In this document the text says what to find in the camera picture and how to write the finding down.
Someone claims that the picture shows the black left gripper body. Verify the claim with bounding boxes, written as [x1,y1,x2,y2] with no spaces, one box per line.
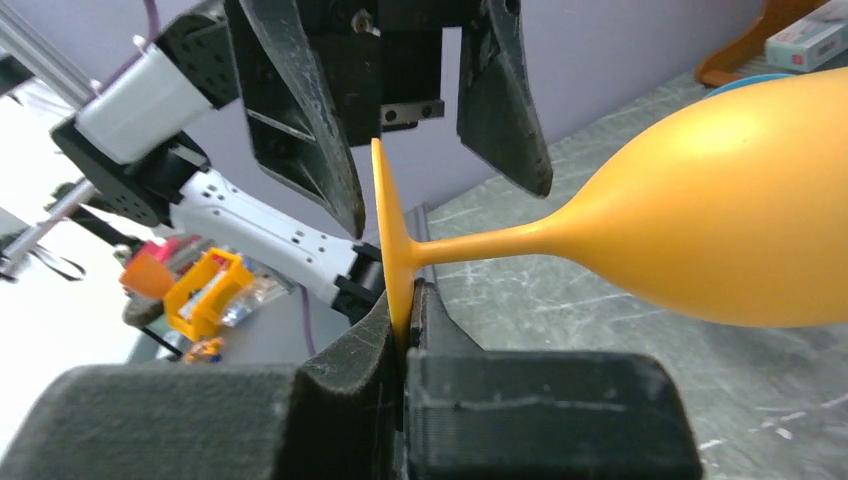
[304,1,491,147]

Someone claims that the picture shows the wooden shelf rack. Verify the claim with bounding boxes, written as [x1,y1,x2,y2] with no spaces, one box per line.
[694,0,826,87]

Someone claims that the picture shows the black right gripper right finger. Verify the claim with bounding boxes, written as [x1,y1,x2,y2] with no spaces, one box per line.
[404,279,704,479]

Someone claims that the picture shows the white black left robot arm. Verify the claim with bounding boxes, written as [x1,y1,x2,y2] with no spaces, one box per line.
[52,1,553,321]

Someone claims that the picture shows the small teal white box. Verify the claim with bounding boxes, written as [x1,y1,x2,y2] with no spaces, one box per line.
[764,0,847,72]

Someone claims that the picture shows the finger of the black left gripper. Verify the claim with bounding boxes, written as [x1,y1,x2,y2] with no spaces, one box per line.
[224,1,366,238]
[457,1,553,198]

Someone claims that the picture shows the yellow plastic wine glass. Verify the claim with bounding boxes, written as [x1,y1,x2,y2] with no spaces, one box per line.
[371,68,847,349]

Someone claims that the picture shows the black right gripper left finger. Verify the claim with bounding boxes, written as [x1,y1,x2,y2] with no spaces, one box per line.
[1,299,400,479]

